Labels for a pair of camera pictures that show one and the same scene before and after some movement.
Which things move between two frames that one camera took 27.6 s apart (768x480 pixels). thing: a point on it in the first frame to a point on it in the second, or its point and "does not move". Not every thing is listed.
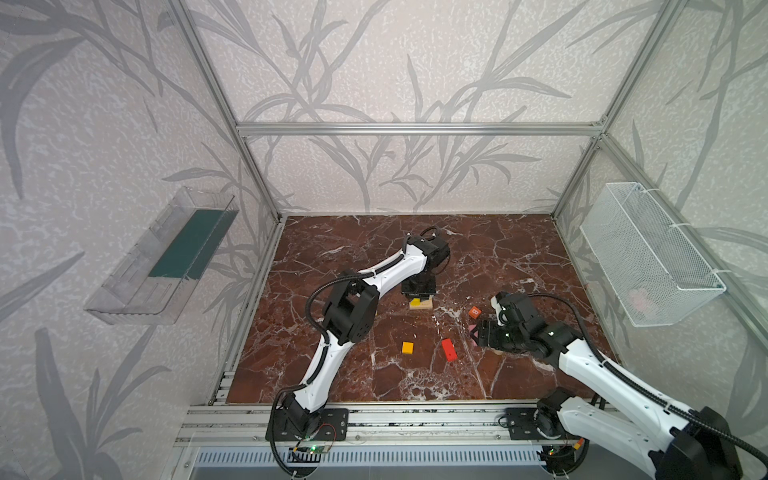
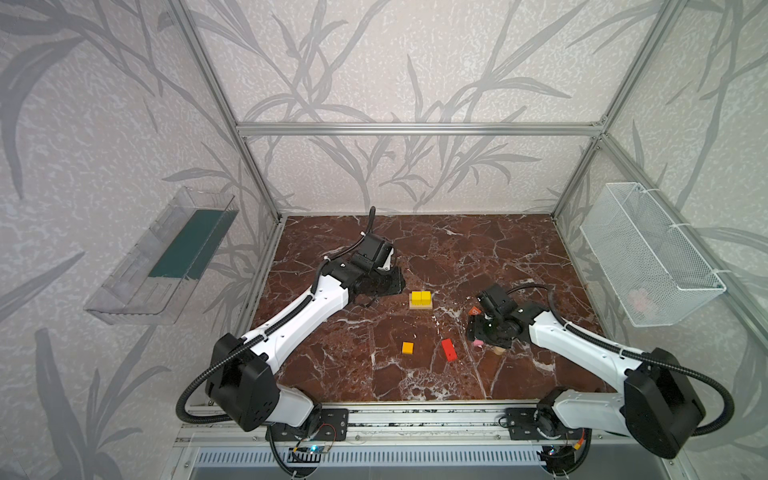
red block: x=449 y=350 does not move
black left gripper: x=418 y=288 to x=384 y=280
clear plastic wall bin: x=153 y=280 does not move
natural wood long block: x=425 y=304 does not move
